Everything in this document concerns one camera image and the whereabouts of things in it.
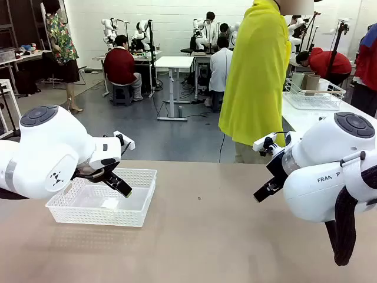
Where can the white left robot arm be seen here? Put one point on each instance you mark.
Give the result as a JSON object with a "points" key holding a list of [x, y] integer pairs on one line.
{"points": [[44, 141]]}

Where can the white plastic container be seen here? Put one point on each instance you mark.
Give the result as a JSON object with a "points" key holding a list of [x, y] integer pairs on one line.
{"points": [[323, 85]]}

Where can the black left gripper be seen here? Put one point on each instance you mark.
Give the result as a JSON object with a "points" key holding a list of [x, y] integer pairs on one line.
{"points": [[108, 164]]}

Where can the person in red blue jacket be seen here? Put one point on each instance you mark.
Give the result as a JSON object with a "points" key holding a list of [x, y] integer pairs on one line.
{"points": [[366, 65]]}

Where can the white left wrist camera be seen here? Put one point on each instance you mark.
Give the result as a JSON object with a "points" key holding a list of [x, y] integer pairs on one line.
{"points": [[126, 141]]}

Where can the person in yellow cape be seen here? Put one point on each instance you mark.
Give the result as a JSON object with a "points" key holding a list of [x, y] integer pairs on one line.
{"points": [[253, 73]]}

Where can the black camera tripod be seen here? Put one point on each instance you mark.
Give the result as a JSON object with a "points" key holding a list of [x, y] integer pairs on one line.
{"points": [[335, 53]]}

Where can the grey bottle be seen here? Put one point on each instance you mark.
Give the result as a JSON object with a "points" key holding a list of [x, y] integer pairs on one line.
{"points": [[180, 111]]}

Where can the seated person in white coat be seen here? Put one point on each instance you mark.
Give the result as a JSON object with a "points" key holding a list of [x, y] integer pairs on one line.
{"points": [[219, 70]]}

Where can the person in grey top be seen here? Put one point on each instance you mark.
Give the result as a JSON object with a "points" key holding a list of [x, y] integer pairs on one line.
{"points": [[224, 29]]}

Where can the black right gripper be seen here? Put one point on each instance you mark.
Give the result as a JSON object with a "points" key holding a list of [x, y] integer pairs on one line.
{"points": [[277, 165]]}

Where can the white perforated plastic basket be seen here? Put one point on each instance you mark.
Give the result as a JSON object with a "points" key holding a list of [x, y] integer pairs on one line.
{"points": [[88, 212]]}

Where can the grey workbench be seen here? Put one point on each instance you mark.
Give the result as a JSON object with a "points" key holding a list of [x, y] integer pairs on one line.
{"points": [[147, 54]]}

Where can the standing person in white shirt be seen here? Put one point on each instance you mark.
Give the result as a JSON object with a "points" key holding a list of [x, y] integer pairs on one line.
{"points": [[210, 28]]}

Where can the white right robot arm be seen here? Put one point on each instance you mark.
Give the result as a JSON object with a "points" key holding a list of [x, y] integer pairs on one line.
{"points": [[318, 165]]}

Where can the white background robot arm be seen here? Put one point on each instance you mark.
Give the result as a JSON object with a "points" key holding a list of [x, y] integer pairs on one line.
{"points": [[140, 34], [107, 32], [198, 32], [234, 35]]}

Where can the grey plastic stool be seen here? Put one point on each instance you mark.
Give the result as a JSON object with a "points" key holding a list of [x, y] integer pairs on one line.
{"points": [[120, 95]]}

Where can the person in floral dress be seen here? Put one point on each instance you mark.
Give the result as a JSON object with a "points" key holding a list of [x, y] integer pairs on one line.
{"points": [[63, 47]]}

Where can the person in red hoodie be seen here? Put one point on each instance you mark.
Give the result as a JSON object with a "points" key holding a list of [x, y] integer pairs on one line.
{"points": [[327, 63]]}

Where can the person in red sweater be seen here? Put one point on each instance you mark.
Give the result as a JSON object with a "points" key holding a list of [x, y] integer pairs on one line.
{"points": [[119, 65]]}

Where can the white height adjustable desk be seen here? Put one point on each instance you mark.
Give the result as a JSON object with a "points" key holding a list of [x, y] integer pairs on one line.
{"points": [[173, 62]]}

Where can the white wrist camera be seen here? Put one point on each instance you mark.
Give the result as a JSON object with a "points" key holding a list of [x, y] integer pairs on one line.
{"points": [[262, 142], [126, 141]]}

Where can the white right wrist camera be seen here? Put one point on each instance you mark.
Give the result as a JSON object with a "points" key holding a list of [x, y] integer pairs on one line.
{"points": [[262, 142]]}

